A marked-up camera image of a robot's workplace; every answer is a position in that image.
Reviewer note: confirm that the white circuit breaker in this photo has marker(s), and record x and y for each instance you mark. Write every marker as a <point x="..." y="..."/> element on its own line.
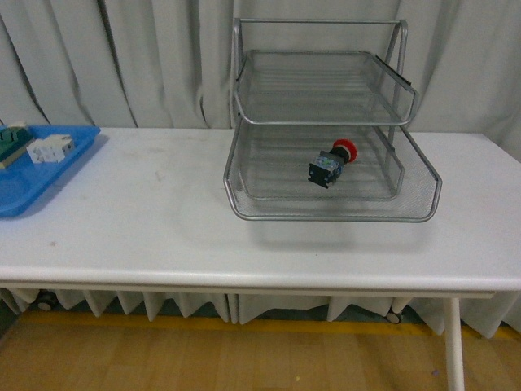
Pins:
<point x="52" y="149"/>

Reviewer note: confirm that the blue plastic tray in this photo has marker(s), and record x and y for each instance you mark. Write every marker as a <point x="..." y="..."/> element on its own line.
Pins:
<point x="23" y="182"/>

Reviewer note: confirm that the white right table leg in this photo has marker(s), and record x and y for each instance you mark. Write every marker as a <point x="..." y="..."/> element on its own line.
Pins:
<point x="453" y="345"/>

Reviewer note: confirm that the silver mesh letter rack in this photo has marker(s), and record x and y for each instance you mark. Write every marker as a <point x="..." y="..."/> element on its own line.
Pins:
<point x="290" y="104"/>

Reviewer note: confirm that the green and cream switch block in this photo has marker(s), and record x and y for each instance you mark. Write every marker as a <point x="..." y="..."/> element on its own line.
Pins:
<point x="14" y="141"/>

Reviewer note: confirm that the caster wheel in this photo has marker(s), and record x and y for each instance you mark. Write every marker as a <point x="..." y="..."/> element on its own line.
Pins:
<point x="46" y="300"/>
<point x="394" y="317"/>

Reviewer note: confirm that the right caster wheel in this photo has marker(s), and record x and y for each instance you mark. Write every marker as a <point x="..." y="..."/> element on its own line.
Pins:
<point x="394" y="317"/>

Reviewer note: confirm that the left caster wheel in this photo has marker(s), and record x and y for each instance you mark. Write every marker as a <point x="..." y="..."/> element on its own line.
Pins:
<point x="46" y="300"/>

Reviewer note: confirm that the red emergency stop button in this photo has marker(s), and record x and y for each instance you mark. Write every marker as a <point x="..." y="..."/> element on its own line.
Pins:
<point x="326" y="168"/>

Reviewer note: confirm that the white curtain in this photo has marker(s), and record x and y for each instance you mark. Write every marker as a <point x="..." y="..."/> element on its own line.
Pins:
<point x="145" y="207"/>

